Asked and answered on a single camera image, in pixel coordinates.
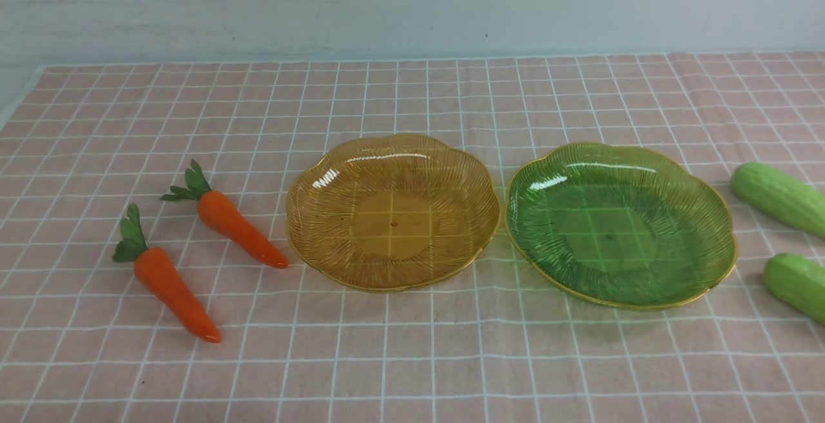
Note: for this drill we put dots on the orange toy carrot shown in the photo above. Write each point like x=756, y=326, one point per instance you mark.
x=217, y=211
x=153, y=267

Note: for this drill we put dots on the green ribbed plastic plate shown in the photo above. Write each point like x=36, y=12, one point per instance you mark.
x=620, y=226

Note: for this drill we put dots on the pink checkered tablecloth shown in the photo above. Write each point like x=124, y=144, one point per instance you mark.
x=84, y=341

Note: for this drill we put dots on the amber ribbed plastic plate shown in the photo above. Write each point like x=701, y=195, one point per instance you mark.
x=392, y=213

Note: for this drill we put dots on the green toy cucumber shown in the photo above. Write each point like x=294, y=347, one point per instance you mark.
x=797, y=281
x=779, y=195

